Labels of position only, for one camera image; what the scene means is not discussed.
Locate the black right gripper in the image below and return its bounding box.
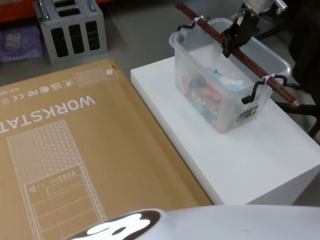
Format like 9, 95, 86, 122
220, 10, 261, 59

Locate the long brown rod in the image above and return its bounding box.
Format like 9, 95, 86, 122
174, 3, 300, 109

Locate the clear plastic storage bin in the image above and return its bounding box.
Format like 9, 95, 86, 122
168, 17, 292, 134

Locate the teal plastic piece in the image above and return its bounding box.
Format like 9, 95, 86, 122
206, 68, 224, 79

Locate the white zip tie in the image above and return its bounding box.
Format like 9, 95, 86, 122
193, 15, 211, 25
259, 73, 277, 83

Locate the light blue plastic piece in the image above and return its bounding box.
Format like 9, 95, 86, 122
221, 77, 245, 93

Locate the pile of colourful clips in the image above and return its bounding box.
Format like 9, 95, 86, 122
174, 72, 226, 126

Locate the dark label on bin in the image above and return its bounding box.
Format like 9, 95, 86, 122
236, 99, 260, 124

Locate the black office chair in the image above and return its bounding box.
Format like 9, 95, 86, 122
254, 0, 320, 139

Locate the white block platform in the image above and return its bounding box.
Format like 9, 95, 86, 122
130, 55, 320, 206

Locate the grey metal slotted crate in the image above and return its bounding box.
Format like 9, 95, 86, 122
32, 0, 109, 65

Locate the large brown cardboard box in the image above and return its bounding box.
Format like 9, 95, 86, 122
0, 57, 214, 240

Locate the white robot torso shell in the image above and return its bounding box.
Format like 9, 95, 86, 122
69, 204, 320, 240

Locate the purple plastic bag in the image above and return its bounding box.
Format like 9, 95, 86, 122
0, 25, 44, 63

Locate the black wire hook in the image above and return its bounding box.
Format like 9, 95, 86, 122
240, 74, 289, 105
176, 19, 198, 32

